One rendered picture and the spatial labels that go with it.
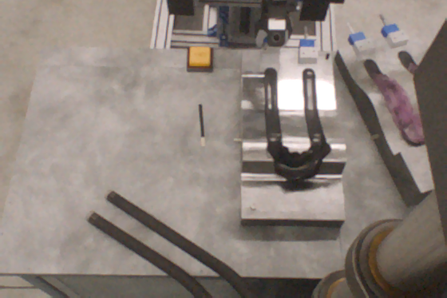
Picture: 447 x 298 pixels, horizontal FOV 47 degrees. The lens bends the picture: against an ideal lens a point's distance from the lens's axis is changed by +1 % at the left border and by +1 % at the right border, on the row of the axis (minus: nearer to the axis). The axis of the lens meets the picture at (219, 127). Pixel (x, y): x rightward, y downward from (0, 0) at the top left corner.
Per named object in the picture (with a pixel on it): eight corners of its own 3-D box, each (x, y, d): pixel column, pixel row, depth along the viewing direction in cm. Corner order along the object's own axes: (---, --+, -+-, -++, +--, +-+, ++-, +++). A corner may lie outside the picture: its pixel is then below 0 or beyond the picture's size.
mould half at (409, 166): (334, 59, 158) (341, 37, 148) (411, 40, 161) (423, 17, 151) (406, 208, 135) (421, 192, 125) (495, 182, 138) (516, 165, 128)
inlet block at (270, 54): (261, 26, 152) (261, 15, 147) (278, 26, 152) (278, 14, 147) (262, 64, 147) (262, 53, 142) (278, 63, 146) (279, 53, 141)
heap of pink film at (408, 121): (364, 76, 148) (371, 60, 141) (421, 61, 150) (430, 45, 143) (404, 154, 136) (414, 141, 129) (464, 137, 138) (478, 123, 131)
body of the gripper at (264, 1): (286, 8, 140) (292, -24, 129) (287, 33, 136) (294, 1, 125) (259, 8, 140) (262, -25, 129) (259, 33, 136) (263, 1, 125)
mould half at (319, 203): (240, 67, 156) (242, 40, 144) (325, 69, 156) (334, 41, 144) (240, 225, 132) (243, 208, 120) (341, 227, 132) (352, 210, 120)
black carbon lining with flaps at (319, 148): (262, 71, 147) (264, 51, 139) (317, 72, 147) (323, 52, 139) (264, 183, 131) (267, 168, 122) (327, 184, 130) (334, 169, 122)
